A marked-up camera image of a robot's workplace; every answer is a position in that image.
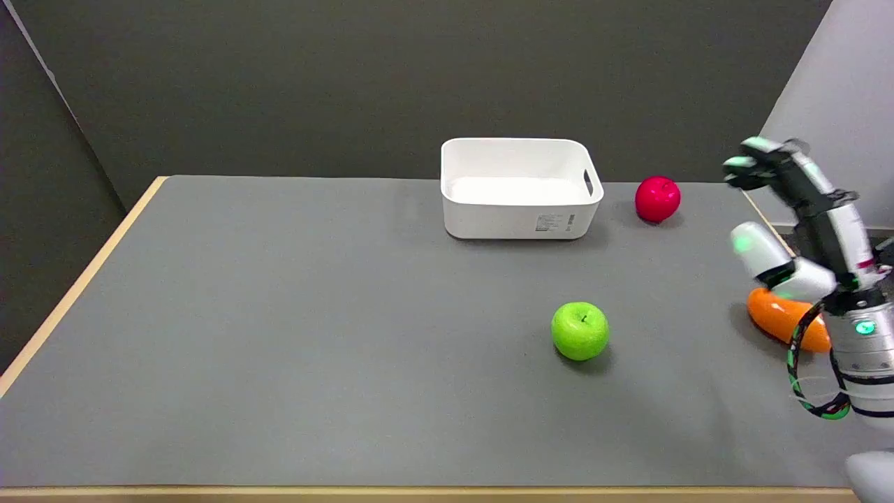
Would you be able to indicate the green apple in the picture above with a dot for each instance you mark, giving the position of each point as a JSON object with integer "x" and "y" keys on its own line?
{"x": 580, "y": 330}

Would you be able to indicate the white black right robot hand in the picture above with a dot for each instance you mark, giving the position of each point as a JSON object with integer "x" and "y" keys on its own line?
{"x": 814, "y": 202}

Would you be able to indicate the orange carrot toy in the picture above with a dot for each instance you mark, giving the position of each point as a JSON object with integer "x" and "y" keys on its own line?
{"x": 779, "y": 316}

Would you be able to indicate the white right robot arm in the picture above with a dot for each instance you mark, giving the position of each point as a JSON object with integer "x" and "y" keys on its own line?
{"x": 866, "y": 356}

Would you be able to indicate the red apple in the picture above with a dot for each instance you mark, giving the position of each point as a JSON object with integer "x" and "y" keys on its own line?
{"x": 657, "y": 199}

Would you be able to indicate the white plastic storage bin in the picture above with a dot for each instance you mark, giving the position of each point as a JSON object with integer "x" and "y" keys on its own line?
{"x": 520, "y": 188}

